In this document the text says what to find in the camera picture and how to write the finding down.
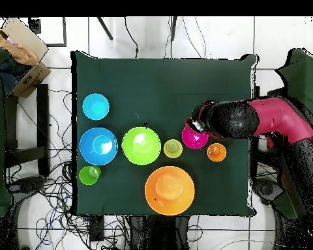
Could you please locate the pink bowl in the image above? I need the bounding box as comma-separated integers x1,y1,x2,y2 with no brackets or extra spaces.
181,125,209,150

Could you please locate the green bowl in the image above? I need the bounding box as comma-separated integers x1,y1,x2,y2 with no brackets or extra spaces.
121,126,162,166

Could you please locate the large yellow-orange bowl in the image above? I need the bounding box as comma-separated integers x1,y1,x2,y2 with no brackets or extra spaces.
144,165,196,216

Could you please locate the yellow cup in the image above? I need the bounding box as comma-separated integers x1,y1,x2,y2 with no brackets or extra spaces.
163,139,184,159

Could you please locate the orange cup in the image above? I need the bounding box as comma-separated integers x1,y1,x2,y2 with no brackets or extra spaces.
206,143,228,163

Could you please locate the dark green tablecloth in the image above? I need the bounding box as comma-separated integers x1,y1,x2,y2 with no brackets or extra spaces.
70,50,259,217

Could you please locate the black tripod leg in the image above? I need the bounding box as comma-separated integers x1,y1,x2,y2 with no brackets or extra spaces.
170,16,178,42
96,16,114,41

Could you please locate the small light blue bowl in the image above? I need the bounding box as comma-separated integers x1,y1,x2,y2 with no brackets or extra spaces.
82,92,111,121

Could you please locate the large blue bowl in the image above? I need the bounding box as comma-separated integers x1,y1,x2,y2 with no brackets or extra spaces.
78,126,118,167

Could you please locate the green cup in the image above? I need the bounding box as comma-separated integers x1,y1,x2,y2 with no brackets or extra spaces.
78,165,102,186

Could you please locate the black power strip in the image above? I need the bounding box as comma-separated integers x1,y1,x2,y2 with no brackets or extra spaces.
89,215,105,242

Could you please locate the cardboard box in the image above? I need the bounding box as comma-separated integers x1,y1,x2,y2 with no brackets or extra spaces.
0,17,52,99

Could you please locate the black chair base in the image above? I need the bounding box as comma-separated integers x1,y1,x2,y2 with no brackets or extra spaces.
7,175,46,199

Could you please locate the brown cloth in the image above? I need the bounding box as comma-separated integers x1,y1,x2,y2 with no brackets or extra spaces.
0,27,40,66

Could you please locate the dark blue cloth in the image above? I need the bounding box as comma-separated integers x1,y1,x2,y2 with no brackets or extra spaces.
0,57,33,96

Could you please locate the black stool frame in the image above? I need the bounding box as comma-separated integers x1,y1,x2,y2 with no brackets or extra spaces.
3,83,50,178

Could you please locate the tangle of floor cables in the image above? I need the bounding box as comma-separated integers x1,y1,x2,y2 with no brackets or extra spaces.
5,88,131,250

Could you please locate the black metal frame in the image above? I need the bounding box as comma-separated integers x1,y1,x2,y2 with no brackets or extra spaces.
27,16,68,48

